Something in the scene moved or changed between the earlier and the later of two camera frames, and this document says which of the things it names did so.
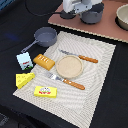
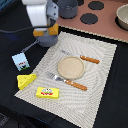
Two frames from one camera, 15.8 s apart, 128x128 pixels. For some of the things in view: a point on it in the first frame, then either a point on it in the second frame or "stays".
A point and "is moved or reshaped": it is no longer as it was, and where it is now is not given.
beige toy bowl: (122, 15) stays
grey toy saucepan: (45, 36) stays
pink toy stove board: (107, 27) stays
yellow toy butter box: (45, 91) stays
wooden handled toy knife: (79, 55) stays
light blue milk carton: (24, 60) is moved or reshaped
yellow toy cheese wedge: (24, 78) stays
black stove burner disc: (67, 15) to (89, 18)
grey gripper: (79, 6) to (52, 11)
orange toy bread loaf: (44, 61) to (53, 29)
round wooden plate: (69, 66) stays
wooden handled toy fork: (67, 82) stays
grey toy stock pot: (91, 17) is moved or reshaped
